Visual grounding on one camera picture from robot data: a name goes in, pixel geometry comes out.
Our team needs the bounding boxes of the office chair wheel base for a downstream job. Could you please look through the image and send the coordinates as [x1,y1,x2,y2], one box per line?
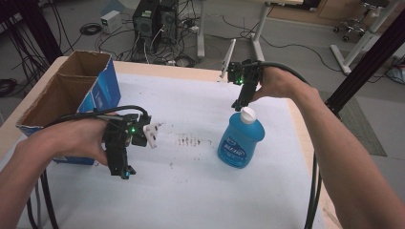
[331,17,368,43]

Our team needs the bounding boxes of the white desk leg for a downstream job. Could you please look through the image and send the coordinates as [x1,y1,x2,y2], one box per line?
[249,1,272,62]
[196,0,206,59]

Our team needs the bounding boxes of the person's right hand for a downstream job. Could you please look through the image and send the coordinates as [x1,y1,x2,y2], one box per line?
[251,66,319,103]

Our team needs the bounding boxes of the black metal post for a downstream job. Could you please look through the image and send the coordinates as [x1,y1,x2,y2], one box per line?
[324,9,405,119]
[0,0,64,65]

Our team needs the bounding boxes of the grey floor mat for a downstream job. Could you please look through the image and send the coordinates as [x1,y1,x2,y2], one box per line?
[318,91,389,157]

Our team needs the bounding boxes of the hand-held gripper black cable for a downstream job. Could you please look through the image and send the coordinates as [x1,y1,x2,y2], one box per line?
[251,60,323,229]
[27,104,151,229]

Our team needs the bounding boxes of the white desk frame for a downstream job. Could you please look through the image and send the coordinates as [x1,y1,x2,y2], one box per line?
[330,0,402,76]

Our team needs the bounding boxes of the small white power unit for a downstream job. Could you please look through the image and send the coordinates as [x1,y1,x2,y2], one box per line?
[100,10,123,34]

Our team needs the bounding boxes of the white foam sheet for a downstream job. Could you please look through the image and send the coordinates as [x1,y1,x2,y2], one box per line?
[0,73,327,229]

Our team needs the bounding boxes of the person's left hand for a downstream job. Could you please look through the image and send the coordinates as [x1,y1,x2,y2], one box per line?
[40,112,118,167]

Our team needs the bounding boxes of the left hand-held gripper black cable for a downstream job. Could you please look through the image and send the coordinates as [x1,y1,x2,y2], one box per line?
[27,104,151,229]

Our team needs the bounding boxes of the coiled black cable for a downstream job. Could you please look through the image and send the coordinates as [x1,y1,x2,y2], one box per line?
[78,22,103,36]

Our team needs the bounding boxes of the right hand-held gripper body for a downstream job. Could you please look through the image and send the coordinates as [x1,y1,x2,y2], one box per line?
[219,38,265,93]

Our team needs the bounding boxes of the black computer tower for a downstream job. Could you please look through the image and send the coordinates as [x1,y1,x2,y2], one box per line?
[132,0,160,49]
[158,0,180,46]

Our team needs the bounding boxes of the right hand-held gripper black cable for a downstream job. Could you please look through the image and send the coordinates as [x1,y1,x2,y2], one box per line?
[251,60,323,229]

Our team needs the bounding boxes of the open cardboard box blue sides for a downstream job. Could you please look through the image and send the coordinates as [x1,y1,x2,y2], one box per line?
[16,50,122,166]

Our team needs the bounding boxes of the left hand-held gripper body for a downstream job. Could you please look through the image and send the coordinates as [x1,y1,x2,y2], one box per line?
[104,113,160,150]

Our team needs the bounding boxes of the blue bottle with white cap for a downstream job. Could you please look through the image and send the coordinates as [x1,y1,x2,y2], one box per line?
[217,106,266,170]

